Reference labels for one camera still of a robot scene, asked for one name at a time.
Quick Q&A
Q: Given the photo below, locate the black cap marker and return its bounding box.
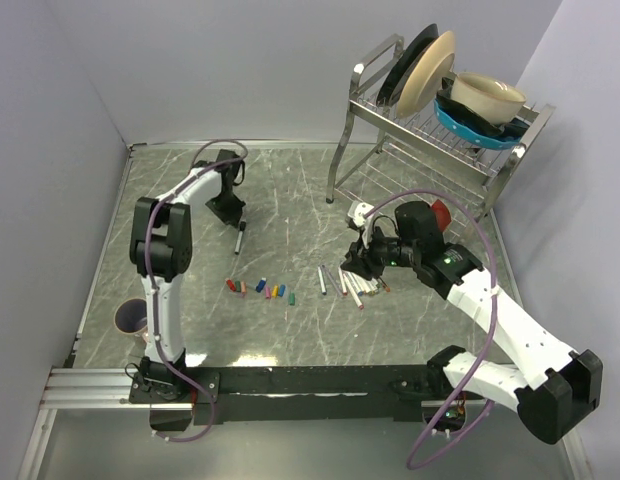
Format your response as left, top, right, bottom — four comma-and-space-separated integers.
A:
234, 220, 247, 255

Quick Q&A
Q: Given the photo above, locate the pink cap marker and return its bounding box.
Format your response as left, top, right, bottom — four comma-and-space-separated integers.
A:
343, 273, 364, 310

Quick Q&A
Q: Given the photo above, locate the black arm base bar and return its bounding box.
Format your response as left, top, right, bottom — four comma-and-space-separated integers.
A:
129, 364, 453, 426

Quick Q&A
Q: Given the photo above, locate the blue polka dot bowl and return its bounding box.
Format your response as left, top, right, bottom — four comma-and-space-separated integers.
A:
434, 100, 521, 151

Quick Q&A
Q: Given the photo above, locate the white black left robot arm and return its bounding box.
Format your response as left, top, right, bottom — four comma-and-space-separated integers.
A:
129, 149, 247, 402

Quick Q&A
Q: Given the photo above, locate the black plate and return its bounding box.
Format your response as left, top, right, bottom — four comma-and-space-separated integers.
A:
376, 23, 439, 107

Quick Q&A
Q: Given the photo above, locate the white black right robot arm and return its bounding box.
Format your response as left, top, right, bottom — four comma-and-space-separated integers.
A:
341, 200, 603, 444

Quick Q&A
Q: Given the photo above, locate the stainless steel dish rack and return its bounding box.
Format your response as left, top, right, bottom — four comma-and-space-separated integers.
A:
325, 33, 555, 221

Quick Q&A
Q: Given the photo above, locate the black dish under bowl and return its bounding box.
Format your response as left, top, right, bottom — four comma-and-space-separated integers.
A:
436, 77, 529, 140

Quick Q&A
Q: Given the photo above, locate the red bowl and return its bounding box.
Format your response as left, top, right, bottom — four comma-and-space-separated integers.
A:
431, 200, 451, 232

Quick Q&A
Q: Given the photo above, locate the cream ceramic bowl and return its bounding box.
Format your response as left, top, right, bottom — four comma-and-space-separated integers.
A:
450, 72, 527, 125

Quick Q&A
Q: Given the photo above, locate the dark blue white pen cap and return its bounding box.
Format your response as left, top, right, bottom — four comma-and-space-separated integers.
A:
256, 277, 267, 292

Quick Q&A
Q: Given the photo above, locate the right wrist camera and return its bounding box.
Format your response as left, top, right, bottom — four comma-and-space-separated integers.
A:
346, 201, 374, 232

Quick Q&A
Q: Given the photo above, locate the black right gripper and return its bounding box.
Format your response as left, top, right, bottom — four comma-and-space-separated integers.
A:
340, 222, 420, 281

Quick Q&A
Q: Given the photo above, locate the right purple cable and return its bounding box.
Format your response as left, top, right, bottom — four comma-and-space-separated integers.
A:
364, 188, 500, 471

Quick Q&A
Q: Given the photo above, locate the beige plate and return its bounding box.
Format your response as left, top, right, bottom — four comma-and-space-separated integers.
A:
396, 30, 456, 119

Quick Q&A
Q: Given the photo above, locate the red cap marker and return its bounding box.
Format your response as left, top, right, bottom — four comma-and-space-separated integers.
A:
317, 266, 327, 296

